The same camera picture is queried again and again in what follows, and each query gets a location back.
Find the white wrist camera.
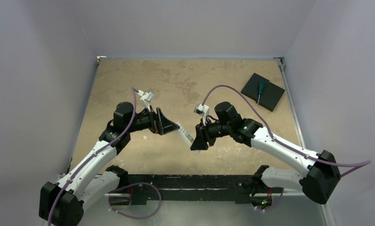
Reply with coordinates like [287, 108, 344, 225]
[137, 90, 155, 111]
[194, 104, 210, 126]

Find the white remote control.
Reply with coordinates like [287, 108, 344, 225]
[176, 122, 194, 151]

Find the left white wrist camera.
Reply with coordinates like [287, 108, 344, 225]
[137, 90, 155, 111]

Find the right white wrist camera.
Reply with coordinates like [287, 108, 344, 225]
[194, 104, 210, 126]

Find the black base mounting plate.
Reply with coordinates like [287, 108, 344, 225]
[125, 174, 283, 205]

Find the black foam block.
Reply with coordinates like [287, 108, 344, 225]
[241, 73, 285, 112]

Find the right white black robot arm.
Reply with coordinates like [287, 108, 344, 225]
[190, 102, 342, 204]

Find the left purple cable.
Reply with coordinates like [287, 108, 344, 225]
[47, 87, 141, 226]

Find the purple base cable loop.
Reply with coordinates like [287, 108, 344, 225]
[108, 182, 162, 220]

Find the green handled screwdriver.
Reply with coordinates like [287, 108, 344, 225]
[257, 81, 265, 105]

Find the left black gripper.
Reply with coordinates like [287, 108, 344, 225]
[126, 105, 179, 135]

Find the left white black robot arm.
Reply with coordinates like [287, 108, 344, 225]
[39, 102, 180, 226]

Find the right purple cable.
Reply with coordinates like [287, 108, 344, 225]
[200, 85, 372, 178]

